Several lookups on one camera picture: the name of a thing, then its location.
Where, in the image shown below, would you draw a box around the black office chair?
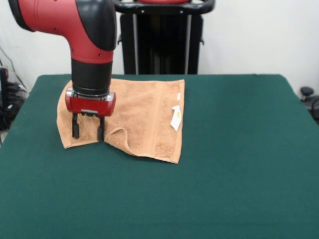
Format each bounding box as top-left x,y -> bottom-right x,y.
300,86 -> 319,125

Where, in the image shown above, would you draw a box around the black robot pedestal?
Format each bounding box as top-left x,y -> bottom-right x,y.
113,0 -> 214,75

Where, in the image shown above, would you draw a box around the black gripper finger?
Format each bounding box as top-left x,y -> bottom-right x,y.
97,116 -> 106,142
71,113 -> 81,139

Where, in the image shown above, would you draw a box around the black equipment stack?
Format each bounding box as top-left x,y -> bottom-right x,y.
0,66 -> 28,131

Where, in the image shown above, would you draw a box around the grey cable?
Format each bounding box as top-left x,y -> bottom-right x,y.
0,46 -> 26,88

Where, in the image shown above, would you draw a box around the orange terry towel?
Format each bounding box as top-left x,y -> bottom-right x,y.
56,79 -> 185,164

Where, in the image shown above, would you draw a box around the dark green table cloth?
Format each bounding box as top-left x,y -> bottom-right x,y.
0,73 -> 319,239

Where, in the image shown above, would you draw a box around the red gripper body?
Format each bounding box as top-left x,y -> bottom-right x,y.
65,92 -> 117,118

